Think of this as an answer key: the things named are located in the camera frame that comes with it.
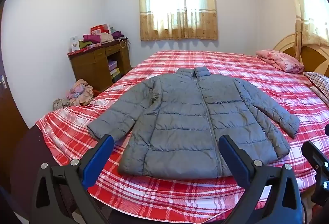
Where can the pile of pink clothes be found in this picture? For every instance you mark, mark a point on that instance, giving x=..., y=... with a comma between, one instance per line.
x=81, y=91

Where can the red cardboard box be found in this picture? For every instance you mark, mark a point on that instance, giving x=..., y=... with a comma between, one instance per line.
x=99, y=29

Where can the pink flat box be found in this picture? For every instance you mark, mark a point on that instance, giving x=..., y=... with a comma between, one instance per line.
x=93, y=46

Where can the grey puffer jacket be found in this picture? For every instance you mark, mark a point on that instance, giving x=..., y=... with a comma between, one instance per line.
x=185, y=116

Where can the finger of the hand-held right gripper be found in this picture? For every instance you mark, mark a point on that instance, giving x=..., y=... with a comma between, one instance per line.
x=327, y=130
x=312, y=152

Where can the wooden headboard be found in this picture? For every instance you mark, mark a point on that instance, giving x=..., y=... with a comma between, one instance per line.
x=311, y=55

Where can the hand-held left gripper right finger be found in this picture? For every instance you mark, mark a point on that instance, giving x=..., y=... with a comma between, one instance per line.
x=234, y=159

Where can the yellow box under desk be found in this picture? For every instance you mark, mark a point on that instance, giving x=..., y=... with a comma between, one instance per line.
x=115, y=72

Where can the purple box under desk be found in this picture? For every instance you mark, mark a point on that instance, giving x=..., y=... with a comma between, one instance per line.
x=113, y=65

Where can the beige folded cloth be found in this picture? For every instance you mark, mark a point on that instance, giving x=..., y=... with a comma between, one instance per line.
x=106, y=37

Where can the pink floral folded quilt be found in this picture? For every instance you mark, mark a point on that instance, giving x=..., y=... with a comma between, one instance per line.
x=280, y=59

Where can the brown wooden door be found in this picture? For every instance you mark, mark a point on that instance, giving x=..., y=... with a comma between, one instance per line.
x=10, y=116

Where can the beige floral side curtain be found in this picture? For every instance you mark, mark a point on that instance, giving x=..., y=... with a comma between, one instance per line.
x=308, y=8

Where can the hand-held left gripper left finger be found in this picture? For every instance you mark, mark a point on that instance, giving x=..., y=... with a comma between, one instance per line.
x=99, y=159

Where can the white upright box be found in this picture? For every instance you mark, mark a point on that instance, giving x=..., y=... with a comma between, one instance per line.
x=74, y=43

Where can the grey floral cloth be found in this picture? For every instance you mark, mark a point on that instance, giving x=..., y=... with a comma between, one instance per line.
x=61, y=103

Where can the brown wooden desk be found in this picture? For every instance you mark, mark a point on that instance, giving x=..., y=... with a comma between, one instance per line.
x=87, y=67

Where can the bed with red plaid sheet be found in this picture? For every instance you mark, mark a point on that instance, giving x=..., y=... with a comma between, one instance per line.
x=231, y=64

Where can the magenta folded clothes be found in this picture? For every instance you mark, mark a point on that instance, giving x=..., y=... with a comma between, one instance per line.
x=92, y=38

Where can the purple folded clothes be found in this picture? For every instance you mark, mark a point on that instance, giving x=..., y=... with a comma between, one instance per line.
x=117, y=34

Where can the green folded cloth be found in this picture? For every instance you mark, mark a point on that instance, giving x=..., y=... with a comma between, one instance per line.
x=83, y=44

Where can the striped pillow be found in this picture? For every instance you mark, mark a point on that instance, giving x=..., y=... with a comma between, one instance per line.
x=318, y=82

